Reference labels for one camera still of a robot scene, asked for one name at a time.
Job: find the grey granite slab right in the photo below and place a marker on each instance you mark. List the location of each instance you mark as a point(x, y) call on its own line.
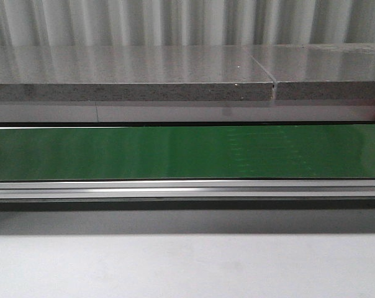
point(319, 72)

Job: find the green conveyor belt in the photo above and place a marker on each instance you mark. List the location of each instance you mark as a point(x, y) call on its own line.
point(211, 152)

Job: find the grey granite slab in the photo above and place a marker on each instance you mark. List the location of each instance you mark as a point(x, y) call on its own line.
point(109, 73)
point(319, 72)

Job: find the aluminium conveyor frame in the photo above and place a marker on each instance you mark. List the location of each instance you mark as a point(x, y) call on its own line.
point(181, 193)

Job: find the grey granite slab left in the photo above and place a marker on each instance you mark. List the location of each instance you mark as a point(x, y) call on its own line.
point(109, 73)

